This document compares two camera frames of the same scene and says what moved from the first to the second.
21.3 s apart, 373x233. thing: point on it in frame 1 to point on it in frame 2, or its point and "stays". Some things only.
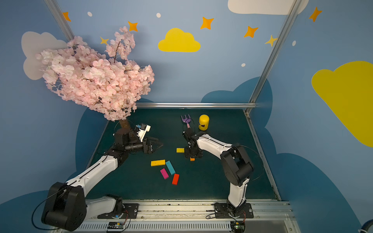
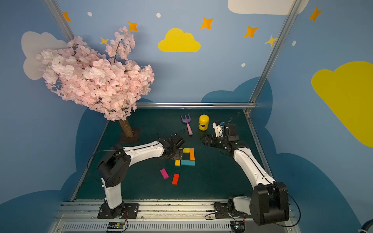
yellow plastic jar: [203, 122] stays
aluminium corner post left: [58, 14] stays
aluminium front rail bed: [273, 216] stays
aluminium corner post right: [294, 6] stays
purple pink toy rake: [187, 120] stays
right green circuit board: [237, 226] stays
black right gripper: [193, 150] to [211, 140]
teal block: [170, 167] to [187, 162]
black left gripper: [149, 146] to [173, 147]
